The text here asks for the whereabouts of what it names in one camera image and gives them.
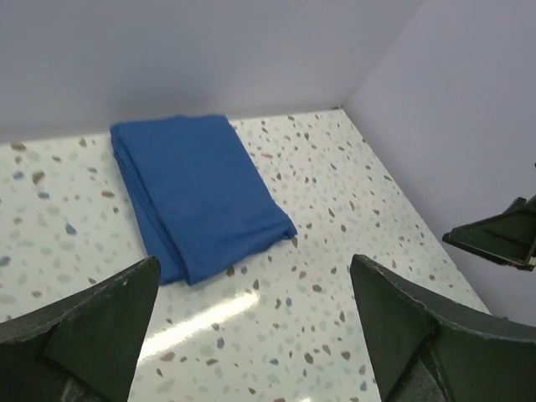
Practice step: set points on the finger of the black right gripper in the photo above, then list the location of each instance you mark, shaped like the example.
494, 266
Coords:
507, 238

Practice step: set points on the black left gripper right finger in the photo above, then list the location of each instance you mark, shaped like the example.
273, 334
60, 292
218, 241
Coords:
426, 347

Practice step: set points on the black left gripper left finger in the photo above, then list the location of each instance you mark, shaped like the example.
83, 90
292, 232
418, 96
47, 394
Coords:
84, 347

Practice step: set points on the blue surgical drape cloth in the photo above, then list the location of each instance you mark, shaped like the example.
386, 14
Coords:
201, 205

